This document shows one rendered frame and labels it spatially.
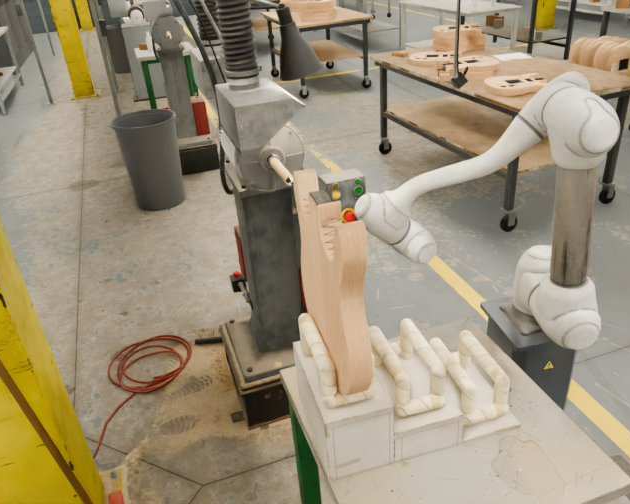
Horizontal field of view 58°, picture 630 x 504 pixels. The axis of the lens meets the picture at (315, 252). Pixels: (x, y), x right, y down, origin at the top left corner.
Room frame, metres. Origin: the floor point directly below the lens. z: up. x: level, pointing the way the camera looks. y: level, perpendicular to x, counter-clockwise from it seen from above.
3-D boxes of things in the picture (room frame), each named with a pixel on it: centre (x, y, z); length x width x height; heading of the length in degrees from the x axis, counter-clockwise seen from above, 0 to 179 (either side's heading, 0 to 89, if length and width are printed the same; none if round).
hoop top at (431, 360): (1.00, -0.22, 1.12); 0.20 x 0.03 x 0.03; 13
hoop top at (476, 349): (1.03, -0.38, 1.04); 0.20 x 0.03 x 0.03; 13
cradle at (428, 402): (0.89, -0.20, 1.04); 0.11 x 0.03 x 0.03; 104
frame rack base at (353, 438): (0.95, -0.03, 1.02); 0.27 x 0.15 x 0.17; 14
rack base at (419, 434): (0.99, -0.18, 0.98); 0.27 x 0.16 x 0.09; 14
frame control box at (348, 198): (2.07, -0.08, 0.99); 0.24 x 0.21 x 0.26; 17
